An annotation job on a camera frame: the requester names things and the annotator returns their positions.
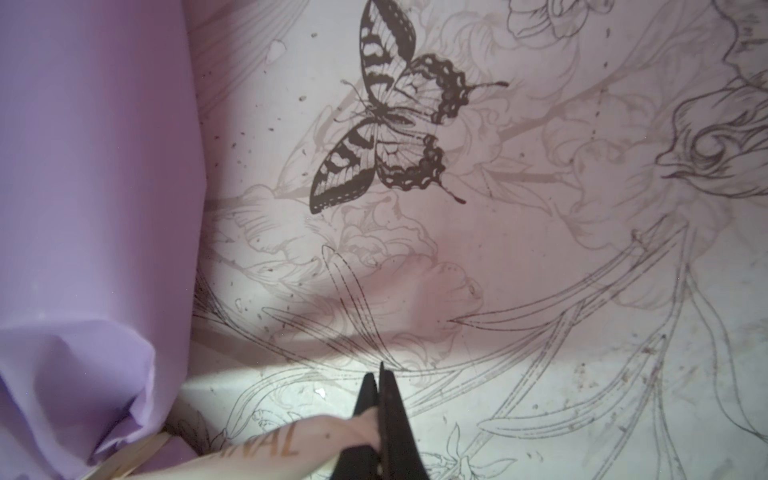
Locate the cream ribbon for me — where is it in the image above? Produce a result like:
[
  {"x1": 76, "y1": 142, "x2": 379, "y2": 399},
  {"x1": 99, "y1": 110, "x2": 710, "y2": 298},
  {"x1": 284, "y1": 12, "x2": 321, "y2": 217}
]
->
[{"x1": 85, "y1": 415, "x2": 352, "y2": 480}]

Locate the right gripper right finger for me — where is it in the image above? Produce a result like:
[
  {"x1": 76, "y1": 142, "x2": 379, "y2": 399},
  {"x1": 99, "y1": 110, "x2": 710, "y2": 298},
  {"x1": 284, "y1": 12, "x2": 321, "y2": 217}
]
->
[{"x1": 378, "y1": 363, "x2": 429, "y2": 480}]

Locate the purple pink wrapping paper sheet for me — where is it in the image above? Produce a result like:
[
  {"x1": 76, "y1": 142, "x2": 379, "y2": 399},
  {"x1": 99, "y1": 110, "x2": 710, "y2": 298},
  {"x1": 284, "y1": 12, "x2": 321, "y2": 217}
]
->
[{"x1": 1, "y1": 1, "x2": 206, "y2": 479}]

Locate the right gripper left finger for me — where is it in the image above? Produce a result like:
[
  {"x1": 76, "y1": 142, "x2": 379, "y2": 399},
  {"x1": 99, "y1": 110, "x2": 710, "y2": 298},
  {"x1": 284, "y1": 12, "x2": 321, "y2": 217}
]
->
[{"x1": 331, "y1": 373, "x2": 380, "y2": 480}]

